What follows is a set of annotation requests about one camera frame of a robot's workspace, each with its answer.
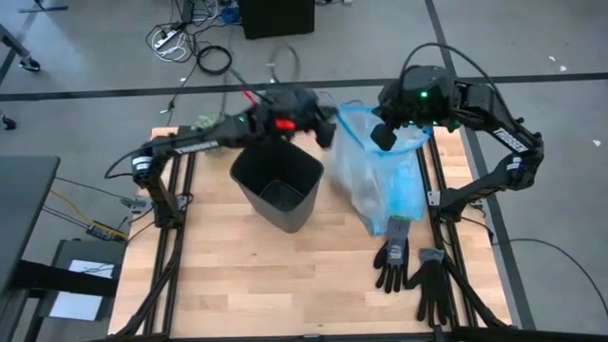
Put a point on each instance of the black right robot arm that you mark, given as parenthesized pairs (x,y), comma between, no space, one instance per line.
(503,138)

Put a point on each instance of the black caster wheel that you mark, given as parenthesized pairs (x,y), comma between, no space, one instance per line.
(7,123)

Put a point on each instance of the black aluminium table frame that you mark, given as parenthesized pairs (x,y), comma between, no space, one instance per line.
(173,290)

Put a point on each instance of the black yellow circuit board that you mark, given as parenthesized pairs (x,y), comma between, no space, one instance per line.
(102,232)

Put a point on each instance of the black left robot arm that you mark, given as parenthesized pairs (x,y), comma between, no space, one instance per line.
(199,145)

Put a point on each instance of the white power strip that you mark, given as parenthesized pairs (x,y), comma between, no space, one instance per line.
(166,38)

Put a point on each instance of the red tape strip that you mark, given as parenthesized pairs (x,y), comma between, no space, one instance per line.
(285,124)

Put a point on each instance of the dark grey trash bin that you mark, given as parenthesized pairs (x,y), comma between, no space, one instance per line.
(266,161)

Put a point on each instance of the green plant in white pot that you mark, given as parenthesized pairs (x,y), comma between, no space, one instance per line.
(204,122)

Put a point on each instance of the grey black printed work glove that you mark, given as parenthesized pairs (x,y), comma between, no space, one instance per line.
(396,252)

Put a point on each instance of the grey tray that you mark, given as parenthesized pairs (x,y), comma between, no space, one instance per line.
(71,249)

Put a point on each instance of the translucent grey trash bag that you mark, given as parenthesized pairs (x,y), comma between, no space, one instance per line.
(361,180)

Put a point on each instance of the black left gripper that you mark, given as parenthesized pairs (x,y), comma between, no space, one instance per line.
(304,109)

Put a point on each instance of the black computer tower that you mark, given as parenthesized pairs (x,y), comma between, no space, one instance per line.
(275,19)

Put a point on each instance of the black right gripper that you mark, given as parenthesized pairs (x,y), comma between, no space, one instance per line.
(394,109)

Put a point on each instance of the metal leg with caster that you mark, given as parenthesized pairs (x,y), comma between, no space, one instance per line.
(29,64)

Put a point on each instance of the white paper sheet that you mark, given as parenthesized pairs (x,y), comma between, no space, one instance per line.
(76,306)

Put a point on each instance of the grey desk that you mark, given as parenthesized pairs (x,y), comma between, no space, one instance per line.
(24,204)

